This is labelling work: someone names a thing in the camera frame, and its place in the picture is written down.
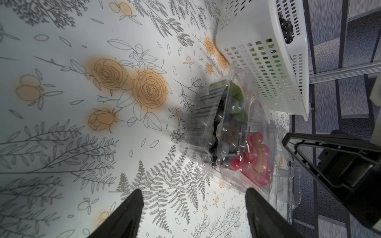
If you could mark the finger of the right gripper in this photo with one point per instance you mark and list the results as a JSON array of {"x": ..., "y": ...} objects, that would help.
[{"x": 349, "y": 168}]

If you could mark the right aluminium frame post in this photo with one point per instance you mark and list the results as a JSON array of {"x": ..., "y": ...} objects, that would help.
[{"x": 347, "y": 72}]

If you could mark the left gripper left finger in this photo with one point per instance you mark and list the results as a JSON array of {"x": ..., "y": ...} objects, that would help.
[{"x": 124, "y": 222}]

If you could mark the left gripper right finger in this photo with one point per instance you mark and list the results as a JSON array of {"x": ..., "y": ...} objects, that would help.
[{"x": 264, "y": 220}]

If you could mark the white plastic basket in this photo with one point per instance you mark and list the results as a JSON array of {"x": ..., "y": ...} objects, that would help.
[{"x": 243, "y": 23}]

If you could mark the clear plastic clamshell container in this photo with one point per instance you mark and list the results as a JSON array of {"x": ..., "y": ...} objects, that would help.
[{"x": 280, "y": 193}]

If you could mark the floral tablecloth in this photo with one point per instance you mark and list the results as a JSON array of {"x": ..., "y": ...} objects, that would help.
[{"x": 95, "y": 99}]

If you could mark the dark purple grape bunch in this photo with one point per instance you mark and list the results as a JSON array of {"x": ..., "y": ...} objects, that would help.
[{"x": 287, "y": 29}]

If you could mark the dark blue grape bunch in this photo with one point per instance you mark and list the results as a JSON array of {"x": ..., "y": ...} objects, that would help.
[{"x": 219, "y": 125}]

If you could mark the bright green grape bunch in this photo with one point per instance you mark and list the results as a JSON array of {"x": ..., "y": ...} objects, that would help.
[{"x": 270, "y": 71}]

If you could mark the red grape bunch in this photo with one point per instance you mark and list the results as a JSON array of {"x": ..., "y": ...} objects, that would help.
[{"x": 255, "y": 163}]

